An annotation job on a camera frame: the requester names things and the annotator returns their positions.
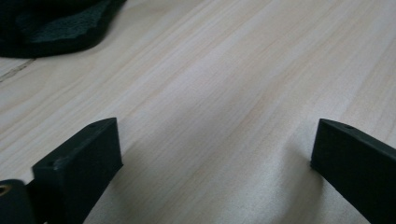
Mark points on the black and yellow cloth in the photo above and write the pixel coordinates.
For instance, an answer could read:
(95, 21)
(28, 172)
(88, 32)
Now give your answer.
(56, 28)

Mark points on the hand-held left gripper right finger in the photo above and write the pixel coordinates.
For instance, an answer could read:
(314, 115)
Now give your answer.
(358, 168)

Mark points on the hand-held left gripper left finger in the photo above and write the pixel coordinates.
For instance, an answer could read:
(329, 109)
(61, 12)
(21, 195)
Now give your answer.
(77, 168)

